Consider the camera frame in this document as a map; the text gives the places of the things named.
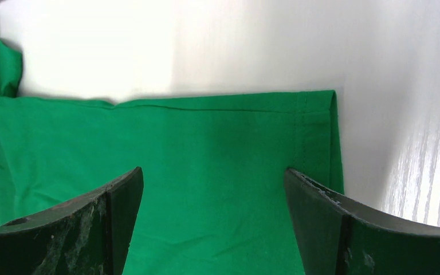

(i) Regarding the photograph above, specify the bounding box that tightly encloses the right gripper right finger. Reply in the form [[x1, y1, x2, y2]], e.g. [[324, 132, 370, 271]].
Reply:
[[284, 168, 440, 274]]

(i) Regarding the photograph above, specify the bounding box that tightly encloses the green t shirt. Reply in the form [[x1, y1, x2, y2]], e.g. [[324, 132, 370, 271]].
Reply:
[[0, 40, 343, 274]]

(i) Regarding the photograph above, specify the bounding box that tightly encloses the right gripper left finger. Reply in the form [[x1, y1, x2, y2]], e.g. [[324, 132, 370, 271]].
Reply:
[[0, 167, 144, 274]]

